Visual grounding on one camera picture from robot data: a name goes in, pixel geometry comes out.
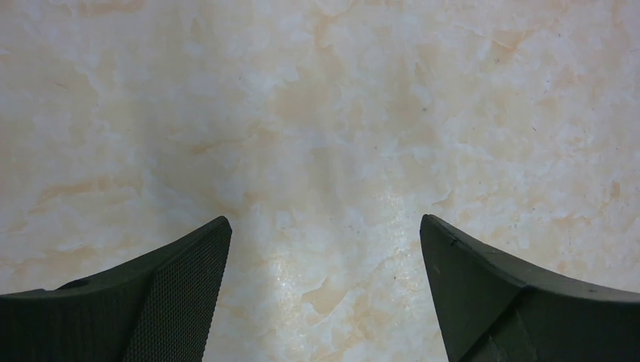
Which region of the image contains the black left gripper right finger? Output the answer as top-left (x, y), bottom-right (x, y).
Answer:
top-left (420, 215), bottom-right (639, 361)

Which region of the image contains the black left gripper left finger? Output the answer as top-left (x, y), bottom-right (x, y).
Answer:
top-left (1, 216), bottom-right (232, 361)

